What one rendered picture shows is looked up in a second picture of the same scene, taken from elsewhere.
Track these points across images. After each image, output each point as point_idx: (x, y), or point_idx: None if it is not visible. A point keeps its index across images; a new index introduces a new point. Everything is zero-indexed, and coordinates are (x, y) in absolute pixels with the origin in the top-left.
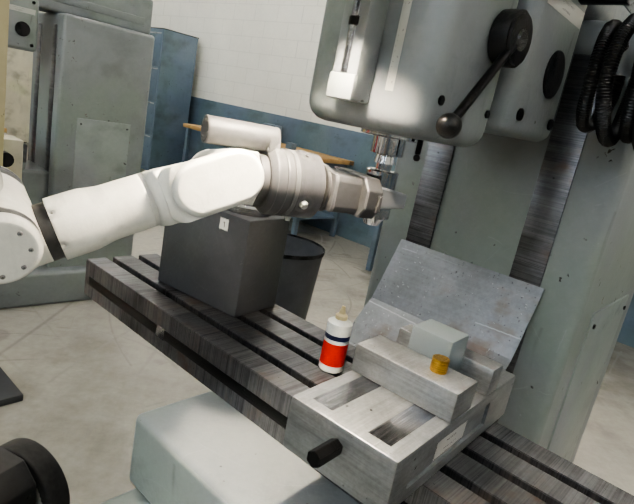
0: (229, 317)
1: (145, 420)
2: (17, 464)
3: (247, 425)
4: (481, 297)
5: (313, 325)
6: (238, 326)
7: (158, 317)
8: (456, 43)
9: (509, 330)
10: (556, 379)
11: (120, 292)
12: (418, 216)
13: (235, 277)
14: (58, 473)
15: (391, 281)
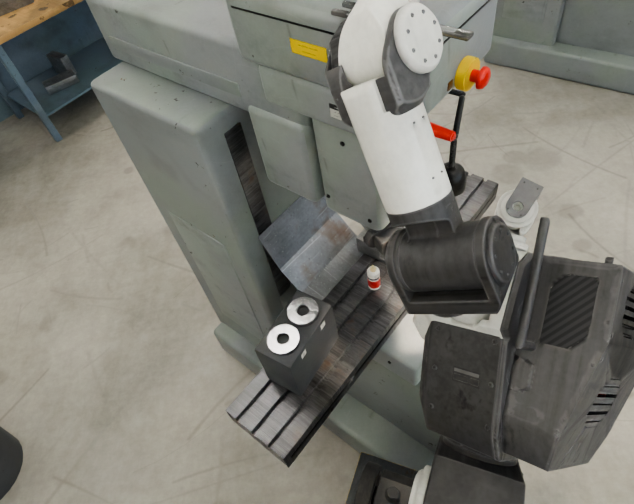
0: (339, 340)
1: (419, 365)
2: (385, 477)
3: (402, 325)
4: (308, 209)
5: (325, 299)
6: (349, 332)
7: (347, 380)
8: None
9: (326, 205)
10: None
11: (319, 417)
12: (259, 219)
13: (334, 328)
14: (369, 464)
15: (277, 254)
